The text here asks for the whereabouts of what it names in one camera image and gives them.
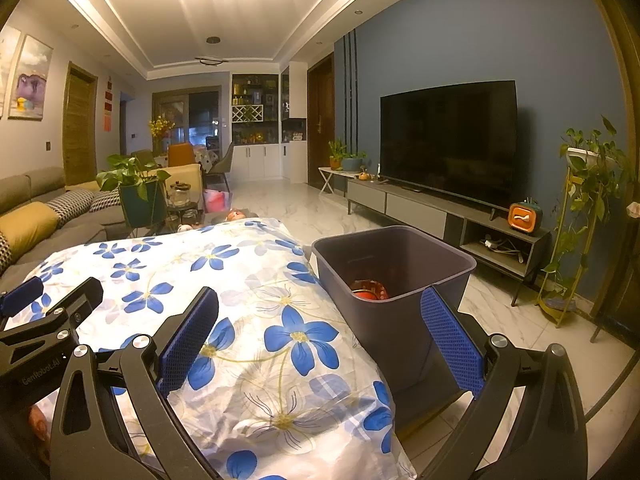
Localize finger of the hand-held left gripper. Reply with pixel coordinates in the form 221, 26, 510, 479
30, 276, 104, 348
0, 280, 68, 333

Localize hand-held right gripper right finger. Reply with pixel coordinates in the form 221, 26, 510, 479
420, 286, 590, 480

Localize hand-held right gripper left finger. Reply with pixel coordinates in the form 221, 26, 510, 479
50, 286, 221, 480

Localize grey plastic bin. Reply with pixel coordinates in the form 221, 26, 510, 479
311, 225, 479, 423

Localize orange white paper cup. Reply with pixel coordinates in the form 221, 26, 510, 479
350, 279, 392, 304

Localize person's left hand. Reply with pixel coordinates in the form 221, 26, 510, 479
27, 405, 52, 463

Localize yellow cushion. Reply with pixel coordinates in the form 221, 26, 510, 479
0, 201, 61, 261

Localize blue floral bedsheet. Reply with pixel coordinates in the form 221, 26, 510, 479
22, 217, 418, 480

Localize small houndstooth cushion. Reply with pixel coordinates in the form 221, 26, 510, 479
46, 189, 96, 229
89, 190, 124, 214

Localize grey sofa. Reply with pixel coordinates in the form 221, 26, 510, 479
0, 172, 132, 291

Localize potted plant in teal pot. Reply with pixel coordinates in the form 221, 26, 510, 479
96, 152, 174, 237

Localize dark coffee table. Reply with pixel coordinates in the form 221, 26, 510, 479
125, 200, 262, 237

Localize grey television cabinet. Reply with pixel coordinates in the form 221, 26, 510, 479
346, 180, 552, 307

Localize small orange radio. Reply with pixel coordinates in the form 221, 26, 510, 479
507, 200, 542, 235

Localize pink bag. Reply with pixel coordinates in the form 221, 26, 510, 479
202, 189, 231, 214

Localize glass jar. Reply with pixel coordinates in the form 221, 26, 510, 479
167, 180, 199, 209

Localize grey green dining chair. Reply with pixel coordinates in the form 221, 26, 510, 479
202, 141, 235, 191

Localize light wooden door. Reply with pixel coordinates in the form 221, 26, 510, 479
63, 61, 99, 189

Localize orange dining chair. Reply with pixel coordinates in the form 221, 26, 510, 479
167, 143, 196, 166

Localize white display cabinet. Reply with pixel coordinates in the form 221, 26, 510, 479
231, 62, 309, 184

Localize yellow flowers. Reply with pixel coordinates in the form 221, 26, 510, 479
147, 116, 176, 139

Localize black television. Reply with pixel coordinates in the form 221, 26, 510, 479
380, 80, 519, 211

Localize white folding side table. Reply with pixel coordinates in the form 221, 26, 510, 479
318, 167, 352, 196

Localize trailing plant on gold stand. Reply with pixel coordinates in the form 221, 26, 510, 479
537, 115, 632, 329

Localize purple painting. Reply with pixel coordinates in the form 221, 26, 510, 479
9, 35, 54, 122

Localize sliding glass door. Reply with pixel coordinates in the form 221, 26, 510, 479
152, 87, 224, 146

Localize plant in orange pot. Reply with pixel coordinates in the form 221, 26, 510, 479
327, 139, 347, 170

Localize sailboat painting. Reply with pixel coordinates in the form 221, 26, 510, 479
0, 25, 22, 120

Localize dark wooden door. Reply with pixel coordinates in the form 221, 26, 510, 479
307, 54, 336, 191

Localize cables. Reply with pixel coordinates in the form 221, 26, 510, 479
480, 237, 524, 262

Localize red wall decorations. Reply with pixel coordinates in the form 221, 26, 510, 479
102, 75, 114, 134

